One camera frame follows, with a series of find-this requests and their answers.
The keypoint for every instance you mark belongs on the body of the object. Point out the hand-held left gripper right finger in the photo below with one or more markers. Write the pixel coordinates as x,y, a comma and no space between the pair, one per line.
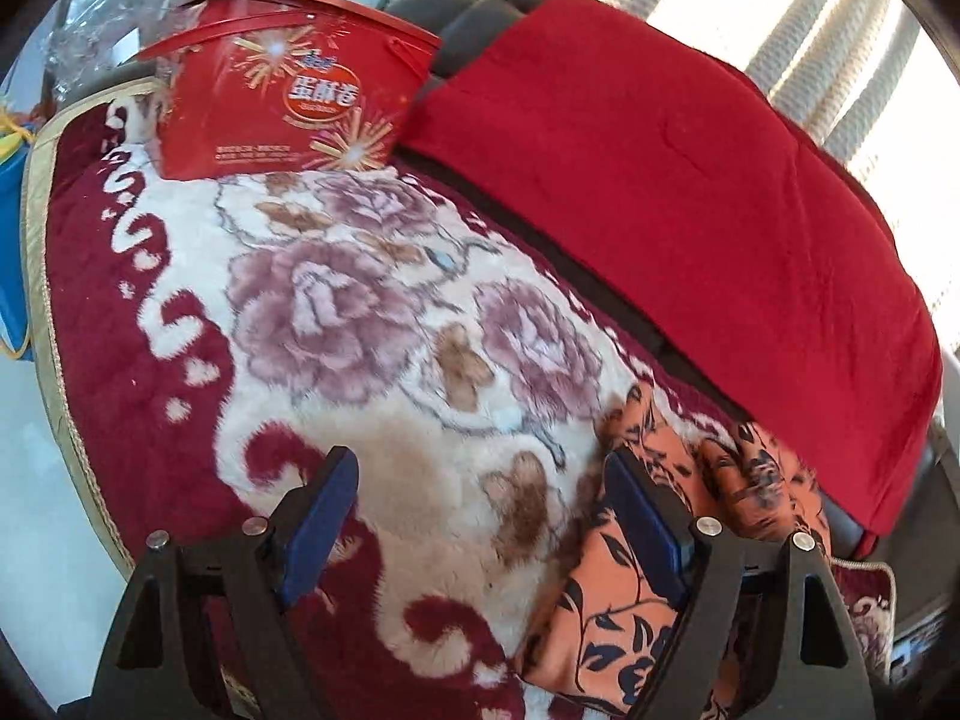
646,529

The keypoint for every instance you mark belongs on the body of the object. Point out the blue bag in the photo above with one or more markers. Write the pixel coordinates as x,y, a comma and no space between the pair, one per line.
11,240

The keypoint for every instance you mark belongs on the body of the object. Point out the black sofa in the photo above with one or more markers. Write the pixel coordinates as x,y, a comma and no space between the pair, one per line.
457,30

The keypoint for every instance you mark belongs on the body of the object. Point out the white curtain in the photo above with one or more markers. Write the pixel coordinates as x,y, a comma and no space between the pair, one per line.
825,37

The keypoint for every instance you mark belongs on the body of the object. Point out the red fleece blanket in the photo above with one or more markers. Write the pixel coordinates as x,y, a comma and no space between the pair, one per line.
675,202

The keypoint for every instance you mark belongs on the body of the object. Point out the red gift box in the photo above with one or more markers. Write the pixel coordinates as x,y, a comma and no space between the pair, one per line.
247,105

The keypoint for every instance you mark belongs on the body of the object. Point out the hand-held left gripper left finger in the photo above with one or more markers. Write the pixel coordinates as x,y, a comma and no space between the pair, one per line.
319,529

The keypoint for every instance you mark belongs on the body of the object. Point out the small floral plush mat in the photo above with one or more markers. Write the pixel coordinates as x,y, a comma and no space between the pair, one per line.
862,615

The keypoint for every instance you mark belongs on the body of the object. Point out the orange floral garment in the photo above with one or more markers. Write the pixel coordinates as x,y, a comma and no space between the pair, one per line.
607,615

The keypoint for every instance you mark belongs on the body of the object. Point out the floral plush sofa mat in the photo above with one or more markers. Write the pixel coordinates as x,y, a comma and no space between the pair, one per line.
375,427

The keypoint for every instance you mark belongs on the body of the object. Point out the clear plastic bag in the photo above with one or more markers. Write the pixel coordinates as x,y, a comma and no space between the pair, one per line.
97,30

